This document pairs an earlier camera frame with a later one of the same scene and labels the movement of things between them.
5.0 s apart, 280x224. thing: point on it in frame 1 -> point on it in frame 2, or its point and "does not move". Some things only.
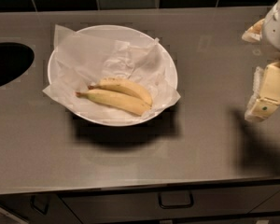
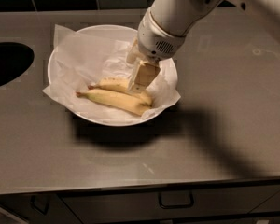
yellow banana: [122, 87] does not move
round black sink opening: [7, 61] does not move
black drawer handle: [175, 199] does not move
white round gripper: [279, 27] -> [154, 38]
